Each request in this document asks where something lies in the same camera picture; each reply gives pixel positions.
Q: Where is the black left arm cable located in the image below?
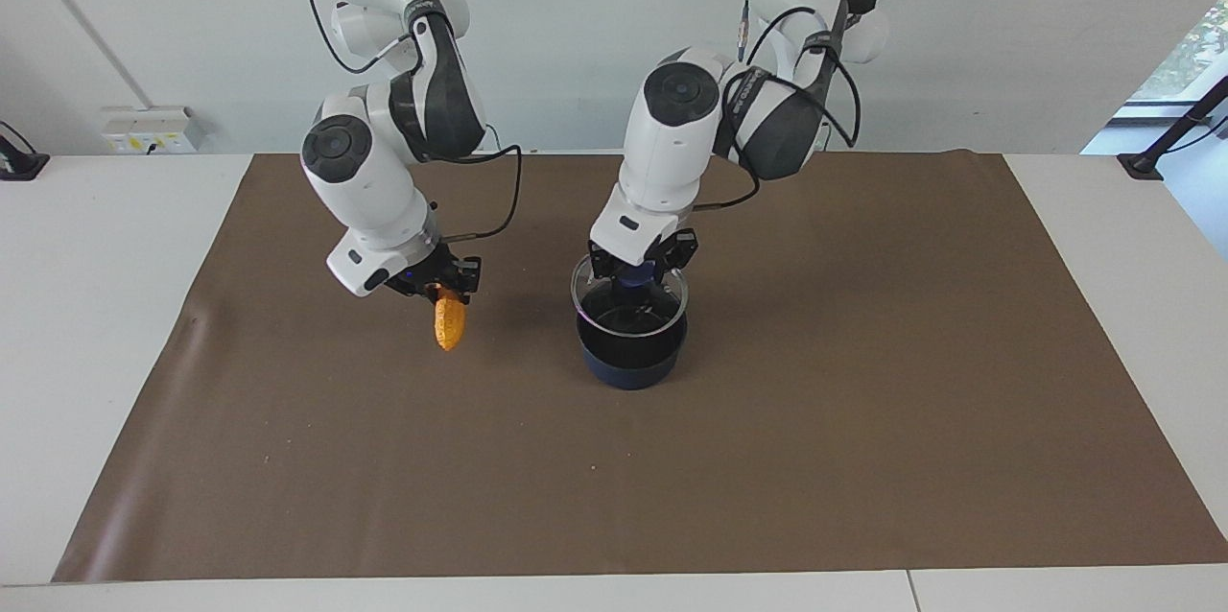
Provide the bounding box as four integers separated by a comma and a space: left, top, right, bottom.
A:
691, 6, 862, 212

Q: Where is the blue pot purple handle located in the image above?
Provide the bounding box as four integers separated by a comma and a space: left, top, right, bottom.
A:
576, 303, 688, 390

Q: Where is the yellow toy corn cob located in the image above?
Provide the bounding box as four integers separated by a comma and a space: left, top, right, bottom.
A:
430, 290, 468, 351

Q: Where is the white wall socket box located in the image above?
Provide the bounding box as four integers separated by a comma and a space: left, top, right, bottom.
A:
101, 106, 207, 155

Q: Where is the glass lid purple knob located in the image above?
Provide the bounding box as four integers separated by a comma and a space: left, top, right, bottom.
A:
571, 252, 690, 338

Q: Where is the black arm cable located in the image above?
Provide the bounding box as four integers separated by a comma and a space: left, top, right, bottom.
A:
288, 0, 524, 244
691, 6, 862, 212

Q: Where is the window with greenery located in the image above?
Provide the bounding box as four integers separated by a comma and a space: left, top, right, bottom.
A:
1127, 0, 1228, 105

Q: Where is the brown table mat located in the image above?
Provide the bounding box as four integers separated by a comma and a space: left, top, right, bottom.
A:
53, 150, 1228, 584

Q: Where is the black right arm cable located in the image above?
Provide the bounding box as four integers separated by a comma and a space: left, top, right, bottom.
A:
288, 0, 524, 244

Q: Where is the small black table clamp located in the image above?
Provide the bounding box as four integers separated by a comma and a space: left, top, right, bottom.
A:
0, 121, 51, 181

